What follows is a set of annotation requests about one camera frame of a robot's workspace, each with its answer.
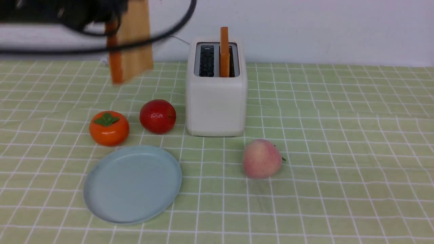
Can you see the orange persimmon with green leaf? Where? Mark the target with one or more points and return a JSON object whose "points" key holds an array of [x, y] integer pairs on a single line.
{"points": [[109, 128]]}

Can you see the red apple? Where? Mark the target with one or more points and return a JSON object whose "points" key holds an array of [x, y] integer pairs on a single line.
{"points": [[158, 116]]}

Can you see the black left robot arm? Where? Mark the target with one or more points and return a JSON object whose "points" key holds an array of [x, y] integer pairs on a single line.
{"points": [[74, 15]]}

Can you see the green checkered tablecloth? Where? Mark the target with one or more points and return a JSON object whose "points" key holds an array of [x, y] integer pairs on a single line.
{"points": [[358, 142]]}

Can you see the pink peach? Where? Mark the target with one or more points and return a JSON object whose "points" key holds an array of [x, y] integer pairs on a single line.
{"points": [[261, 159]]}

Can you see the light blue round plate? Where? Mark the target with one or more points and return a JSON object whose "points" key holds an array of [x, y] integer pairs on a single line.
{"points": [[132, 185]]}

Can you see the white two-slot toaster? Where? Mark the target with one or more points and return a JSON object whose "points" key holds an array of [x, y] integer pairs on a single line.
{"points": [[215, 106]]}

